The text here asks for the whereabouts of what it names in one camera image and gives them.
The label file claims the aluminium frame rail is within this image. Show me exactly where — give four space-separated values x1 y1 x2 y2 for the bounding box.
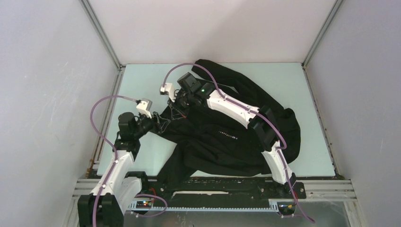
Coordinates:
64 178 367 227

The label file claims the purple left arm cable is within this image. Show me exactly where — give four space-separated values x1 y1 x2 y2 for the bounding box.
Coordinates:
90 95 168 227

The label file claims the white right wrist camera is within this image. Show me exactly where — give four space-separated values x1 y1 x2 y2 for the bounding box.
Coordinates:
159 83 176 103

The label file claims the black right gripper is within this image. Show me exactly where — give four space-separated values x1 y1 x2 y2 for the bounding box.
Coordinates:
168 92 195 120

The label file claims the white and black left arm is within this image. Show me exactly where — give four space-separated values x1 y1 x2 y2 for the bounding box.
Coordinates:
78 112 159 227

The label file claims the black jacket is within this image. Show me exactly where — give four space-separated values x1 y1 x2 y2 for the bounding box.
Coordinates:
157 59 301 186

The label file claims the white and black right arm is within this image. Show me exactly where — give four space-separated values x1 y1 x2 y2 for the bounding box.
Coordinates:
160 72 296 198

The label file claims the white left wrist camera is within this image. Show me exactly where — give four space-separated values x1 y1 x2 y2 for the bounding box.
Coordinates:
136 99 153 119

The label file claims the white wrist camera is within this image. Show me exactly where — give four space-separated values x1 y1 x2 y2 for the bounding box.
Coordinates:
159 83 176 103
136 99 153 119

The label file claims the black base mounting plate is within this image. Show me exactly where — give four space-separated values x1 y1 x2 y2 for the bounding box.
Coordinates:
141 177 306 210

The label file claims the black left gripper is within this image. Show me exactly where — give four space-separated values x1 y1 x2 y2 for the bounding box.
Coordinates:
133 110 170 139

